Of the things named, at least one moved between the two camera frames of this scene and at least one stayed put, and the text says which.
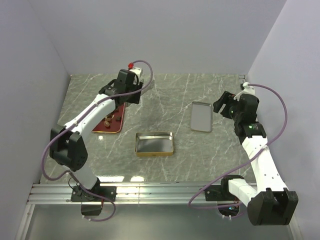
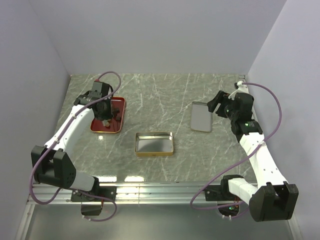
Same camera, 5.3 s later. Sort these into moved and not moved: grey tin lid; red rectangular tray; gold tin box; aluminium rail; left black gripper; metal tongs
Moved: metal tongs; left black gripper
Not moved: gold tin box; red rectangular tray; aluminium rail; grey tin lid
